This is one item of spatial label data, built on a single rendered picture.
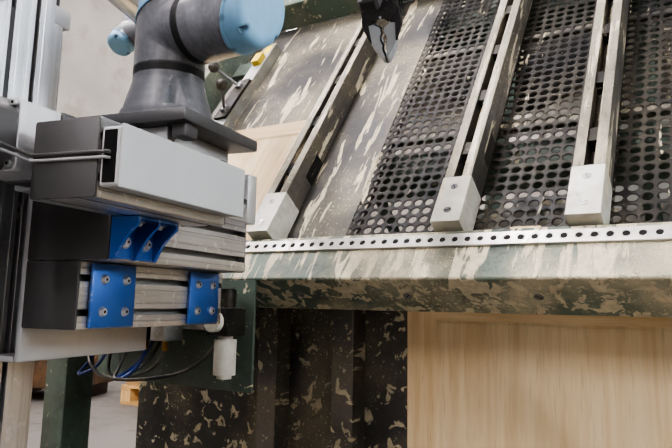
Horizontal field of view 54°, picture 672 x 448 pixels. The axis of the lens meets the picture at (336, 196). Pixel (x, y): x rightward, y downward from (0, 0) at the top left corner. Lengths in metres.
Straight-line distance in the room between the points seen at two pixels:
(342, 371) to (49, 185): 0.98
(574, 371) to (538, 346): 0.08
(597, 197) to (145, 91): 0.79
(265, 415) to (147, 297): 0.77
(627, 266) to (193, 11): 0.79
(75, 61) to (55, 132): 6.28
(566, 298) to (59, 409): 1.36
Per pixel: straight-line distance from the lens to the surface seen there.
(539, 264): 1.20
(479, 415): 1.50
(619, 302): 1.21
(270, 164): 1.84
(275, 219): 1.56
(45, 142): 0.80
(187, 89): 1.08
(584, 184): 1.28
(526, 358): 1.46
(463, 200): 1.33
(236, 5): 1.00
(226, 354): 1.45
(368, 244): 1.37
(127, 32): 1.96
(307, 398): 1.73
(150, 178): 0.77
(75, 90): 7.01
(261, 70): 2.32
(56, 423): 2.02
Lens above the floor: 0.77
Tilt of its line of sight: 9 degrees up
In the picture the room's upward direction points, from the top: 1 degrees clockwise
